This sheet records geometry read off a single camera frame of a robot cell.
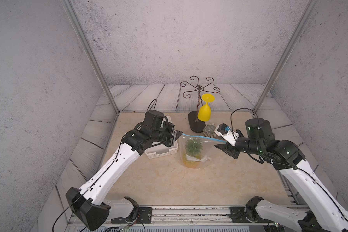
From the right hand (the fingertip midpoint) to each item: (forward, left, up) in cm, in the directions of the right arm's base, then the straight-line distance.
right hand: (220, 139), depth 64 cm
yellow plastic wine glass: (+27, +3, -11) cm, 30 cm away
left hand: (+5, +14, +1) cm, 15 cm away
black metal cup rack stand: (+36, +6, -32) cm, 49 cm away
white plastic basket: (+10, +31, -27) cm, 42 cm away
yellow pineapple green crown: (+1, +12, -17) cm, 20 cm away
